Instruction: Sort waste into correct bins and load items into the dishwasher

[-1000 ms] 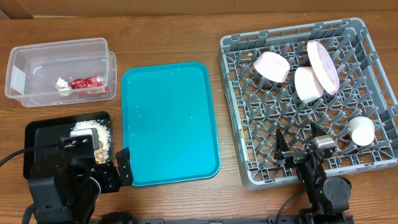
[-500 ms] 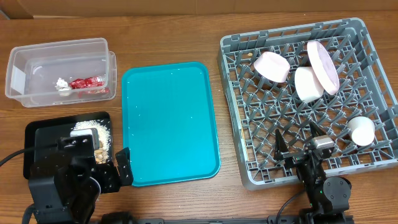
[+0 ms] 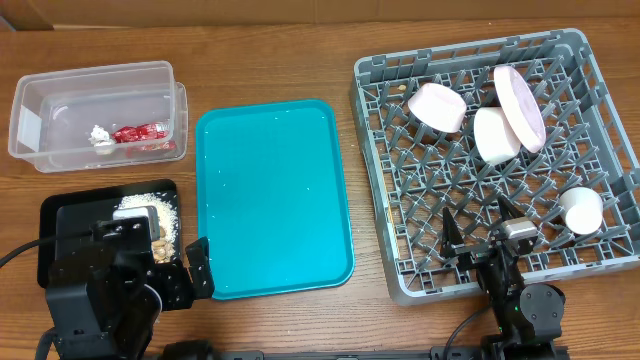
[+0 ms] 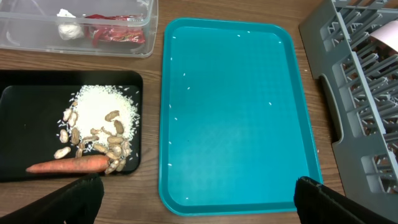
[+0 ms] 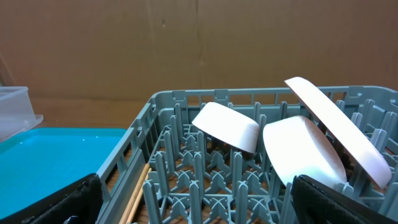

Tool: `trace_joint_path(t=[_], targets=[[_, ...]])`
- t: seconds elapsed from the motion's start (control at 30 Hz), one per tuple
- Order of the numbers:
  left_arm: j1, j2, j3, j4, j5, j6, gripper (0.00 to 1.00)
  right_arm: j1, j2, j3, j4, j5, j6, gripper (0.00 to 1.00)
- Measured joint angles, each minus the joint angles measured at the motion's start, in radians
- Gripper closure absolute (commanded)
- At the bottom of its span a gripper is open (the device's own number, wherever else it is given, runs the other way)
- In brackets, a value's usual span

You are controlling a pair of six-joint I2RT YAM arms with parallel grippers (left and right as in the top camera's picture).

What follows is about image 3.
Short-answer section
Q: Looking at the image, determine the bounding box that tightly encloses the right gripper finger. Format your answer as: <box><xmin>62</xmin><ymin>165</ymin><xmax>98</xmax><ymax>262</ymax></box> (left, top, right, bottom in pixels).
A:
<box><xmin>441</xmin><ymin>207</ymin><xmax>464</xmax><ymax>250</ymax></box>
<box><xmin>497</xmin><ymin>195</ymin><xmax>524</xmax><ymax>221</ymax></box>

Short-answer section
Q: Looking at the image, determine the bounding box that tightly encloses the white bowl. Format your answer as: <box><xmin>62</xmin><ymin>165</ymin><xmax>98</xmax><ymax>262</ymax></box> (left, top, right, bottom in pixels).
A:
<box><xmin>473</xmin><ymin>107</ymin><xmax>521</xmax><ymax>166</ymax></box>

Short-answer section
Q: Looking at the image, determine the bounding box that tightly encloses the white paper cup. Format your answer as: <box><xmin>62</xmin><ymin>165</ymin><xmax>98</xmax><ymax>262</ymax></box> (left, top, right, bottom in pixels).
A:
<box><xmin>559</xmin><ymin>187</ymin><xmax>603</xmax><ymax>235</ymax></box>

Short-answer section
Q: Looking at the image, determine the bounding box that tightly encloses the pink plate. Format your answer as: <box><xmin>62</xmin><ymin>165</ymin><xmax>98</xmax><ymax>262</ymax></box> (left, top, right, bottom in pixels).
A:
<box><xmin>493</xmin><ymin>65</ymin><xmax>546</xmax><ymax>153</ymax></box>

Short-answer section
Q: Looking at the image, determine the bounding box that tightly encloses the pink bowl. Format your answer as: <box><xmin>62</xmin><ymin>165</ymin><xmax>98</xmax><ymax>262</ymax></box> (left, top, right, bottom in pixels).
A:
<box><xmin>408</xmin><ymin>83</ymin><xmax>467</xmax><ymax>133</ymax></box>

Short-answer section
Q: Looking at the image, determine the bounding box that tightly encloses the red snack wrapper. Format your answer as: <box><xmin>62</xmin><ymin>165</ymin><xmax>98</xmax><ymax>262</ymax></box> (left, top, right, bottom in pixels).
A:
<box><xmin>111</xmin><ymin>122</ymin><xmax>176</xmax><ymax>152</ymax></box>

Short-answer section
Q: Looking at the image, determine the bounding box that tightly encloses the white tissue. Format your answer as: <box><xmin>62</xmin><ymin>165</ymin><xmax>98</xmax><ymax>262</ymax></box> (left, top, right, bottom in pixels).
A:
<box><xmin>89</xmin><ymin>125</ymin><xmax>116</xmax><ymax>155</ymax></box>

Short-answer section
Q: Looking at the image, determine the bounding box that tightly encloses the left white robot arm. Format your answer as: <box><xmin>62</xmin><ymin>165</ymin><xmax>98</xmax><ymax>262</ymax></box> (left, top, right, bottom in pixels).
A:
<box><xmin>35</xmin><ymin>217</ymin><xmax>214</xmax><ymax>359</ymax></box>

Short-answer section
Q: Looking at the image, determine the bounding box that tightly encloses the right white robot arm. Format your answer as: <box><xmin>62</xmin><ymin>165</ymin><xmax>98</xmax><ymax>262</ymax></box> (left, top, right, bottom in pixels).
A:
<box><xmin>440</xmin><ymin>196</ymin><xmax>570</xmax><ymax>360</ymax></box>

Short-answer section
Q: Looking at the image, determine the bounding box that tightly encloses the grey dishwasher rack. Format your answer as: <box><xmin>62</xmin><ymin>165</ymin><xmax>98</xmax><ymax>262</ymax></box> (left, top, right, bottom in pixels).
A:
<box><xmin>351</xmin><ymin>29</ymin><xmax>639</xmax><ymax>305</ymax></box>

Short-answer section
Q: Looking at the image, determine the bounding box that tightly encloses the black waste bin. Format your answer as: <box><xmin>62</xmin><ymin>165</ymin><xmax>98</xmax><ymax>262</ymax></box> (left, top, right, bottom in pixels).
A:
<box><xmin>37</xmin><ymin>179</ymin><xmax>180</xmax><ymax>289</ymax></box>

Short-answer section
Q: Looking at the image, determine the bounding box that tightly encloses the clear plastic waste bin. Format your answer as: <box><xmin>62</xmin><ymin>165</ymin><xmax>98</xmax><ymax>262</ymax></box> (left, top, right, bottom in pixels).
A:
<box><xmin>7</xmin><ymin>61</ymin><xmax>189</xmax><ymax>173</ymax></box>

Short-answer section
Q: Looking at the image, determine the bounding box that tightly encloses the peanut shells pile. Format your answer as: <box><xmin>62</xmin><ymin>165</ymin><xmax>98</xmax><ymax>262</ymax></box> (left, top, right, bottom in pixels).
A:
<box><xmin>151</xmin><ymin>238</ymin><xmax>175</xmax><ymax>263</ymax></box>

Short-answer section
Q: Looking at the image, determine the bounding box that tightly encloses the rice pile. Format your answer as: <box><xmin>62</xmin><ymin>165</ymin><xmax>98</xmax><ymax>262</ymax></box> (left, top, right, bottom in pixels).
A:
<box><xmin>117</xmin><ymin>191</ymin><xmax>179</xmax><ymax>243</ymax></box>

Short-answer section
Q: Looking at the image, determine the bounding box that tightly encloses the teal plastic tray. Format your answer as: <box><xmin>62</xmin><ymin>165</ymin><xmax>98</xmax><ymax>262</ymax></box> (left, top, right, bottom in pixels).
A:
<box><xmin>195</xmin><ymin>99</ymin><xmax>355</xmax><ymax>301</ymax></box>

